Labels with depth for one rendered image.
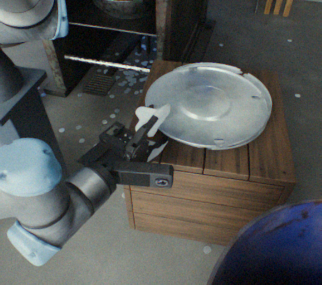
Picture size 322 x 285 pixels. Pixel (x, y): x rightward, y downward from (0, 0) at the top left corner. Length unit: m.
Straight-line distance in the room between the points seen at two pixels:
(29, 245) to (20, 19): 0.35
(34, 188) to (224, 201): 0.46
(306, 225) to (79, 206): 0.36
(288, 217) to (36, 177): 0.36
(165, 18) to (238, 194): 0.60
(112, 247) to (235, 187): 0.43
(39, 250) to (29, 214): 0.07
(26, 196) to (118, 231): 0.58
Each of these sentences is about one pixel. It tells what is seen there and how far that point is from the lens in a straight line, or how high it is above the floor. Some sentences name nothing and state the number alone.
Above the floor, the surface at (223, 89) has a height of 0.39.
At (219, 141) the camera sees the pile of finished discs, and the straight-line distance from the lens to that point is 0.65.
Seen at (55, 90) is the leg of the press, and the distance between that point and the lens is 1.41.
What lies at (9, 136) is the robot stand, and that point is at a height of 0.38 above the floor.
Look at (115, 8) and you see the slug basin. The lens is 1.23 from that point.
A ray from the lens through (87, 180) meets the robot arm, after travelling 0.50.
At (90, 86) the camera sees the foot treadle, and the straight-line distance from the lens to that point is 1.17.
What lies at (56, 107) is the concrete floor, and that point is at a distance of 1.37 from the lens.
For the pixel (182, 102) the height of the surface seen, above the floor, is 0.40.
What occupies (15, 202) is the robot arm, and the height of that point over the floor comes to 0.53.
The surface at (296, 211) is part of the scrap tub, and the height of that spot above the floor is 0.46.
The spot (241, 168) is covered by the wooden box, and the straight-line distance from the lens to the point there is 0.65.
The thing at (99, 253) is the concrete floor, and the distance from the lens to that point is 0.93.
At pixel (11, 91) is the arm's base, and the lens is 0.71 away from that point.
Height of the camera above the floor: 0.85
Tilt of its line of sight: 44 degrees down
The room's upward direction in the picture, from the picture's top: straight up
